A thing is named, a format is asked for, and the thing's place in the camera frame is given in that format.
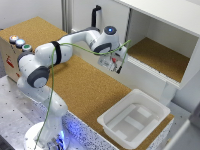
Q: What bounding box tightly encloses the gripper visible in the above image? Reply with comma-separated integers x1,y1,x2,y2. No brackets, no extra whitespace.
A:
98,46,128,72

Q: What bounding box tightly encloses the white sliding door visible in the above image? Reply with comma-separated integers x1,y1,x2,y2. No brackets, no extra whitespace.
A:
71,0,131,51

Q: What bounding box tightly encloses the white cabinet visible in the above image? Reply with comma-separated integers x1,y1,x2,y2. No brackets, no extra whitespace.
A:
71,0,200,108

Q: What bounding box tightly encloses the white plastic box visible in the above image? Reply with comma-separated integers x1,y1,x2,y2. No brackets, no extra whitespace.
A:
96,88,172,150

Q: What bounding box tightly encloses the wooden drawer box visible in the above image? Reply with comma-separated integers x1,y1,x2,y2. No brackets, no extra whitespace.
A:
0,16,70,83

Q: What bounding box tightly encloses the green button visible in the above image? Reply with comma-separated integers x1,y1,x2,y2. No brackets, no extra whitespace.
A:
21,43,33,53

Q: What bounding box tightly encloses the blue button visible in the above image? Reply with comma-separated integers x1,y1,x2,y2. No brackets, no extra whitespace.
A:
15,38,26,48

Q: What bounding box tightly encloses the red button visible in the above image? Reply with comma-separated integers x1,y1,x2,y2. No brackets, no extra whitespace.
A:
9,34,20,44

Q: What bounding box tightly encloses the black door handle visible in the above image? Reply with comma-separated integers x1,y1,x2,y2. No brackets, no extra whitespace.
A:
91,4,103,30

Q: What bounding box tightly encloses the green cable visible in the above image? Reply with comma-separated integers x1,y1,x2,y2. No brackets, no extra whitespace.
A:
33,39,133,150

